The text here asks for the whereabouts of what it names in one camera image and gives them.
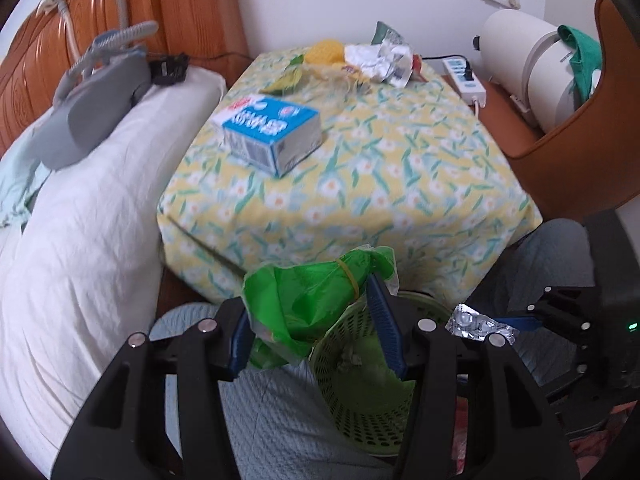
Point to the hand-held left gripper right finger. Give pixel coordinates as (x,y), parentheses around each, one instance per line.
(387,330)

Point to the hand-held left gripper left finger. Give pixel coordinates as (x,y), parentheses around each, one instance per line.
(239,340)

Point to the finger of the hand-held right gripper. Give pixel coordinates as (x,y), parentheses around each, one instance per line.
(582,370)
(565,310)

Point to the green plastic bag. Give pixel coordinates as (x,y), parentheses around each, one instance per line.
(300,300)

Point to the green plastic basket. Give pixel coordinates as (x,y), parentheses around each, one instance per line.
(360,400)

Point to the silver blister pack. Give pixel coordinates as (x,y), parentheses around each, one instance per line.
(475,325)

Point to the blue and white carton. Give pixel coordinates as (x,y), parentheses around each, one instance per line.
(270,130)

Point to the red foil wrapper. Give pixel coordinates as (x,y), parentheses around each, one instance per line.
(417,65)

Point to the pink blanket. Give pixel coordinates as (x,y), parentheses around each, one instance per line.
(615,440)

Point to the white pillow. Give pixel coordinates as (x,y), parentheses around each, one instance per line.
(85,240)

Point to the brown chair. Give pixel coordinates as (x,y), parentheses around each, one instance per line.
(520,130)

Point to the white power strip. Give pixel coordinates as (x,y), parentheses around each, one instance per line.
(467,87)

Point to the white cylindrical appliance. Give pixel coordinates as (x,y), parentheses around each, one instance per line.
(520,60)

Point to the green garment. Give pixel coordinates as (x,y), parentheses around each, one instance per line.
(582,55)

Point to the clear plastic bag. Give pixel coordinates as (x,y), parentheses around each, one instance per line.
(335,79)

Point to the black plug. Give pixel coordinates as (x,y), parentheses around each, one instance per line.
(468,69)

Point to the yellow-green wrapper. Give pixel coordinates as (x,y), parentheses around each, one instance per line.
(287,77)

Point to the crumpled white paper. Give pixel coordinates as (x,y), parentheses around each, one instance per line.
(375,60)

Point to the light teal cloth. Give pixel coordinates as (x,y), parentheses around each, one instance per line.
(20,180)

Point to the black plug adapter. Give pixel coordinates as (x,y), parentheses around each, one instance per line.
(169,69)

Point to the yellow foam net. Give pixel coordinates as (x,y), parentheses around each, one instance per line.
(325,52)

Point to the green snack packet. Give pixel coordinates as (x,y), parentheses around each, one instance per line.
(387,34)

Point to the wooden headboard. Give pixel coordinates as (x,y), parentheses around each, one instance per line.
(195,5)

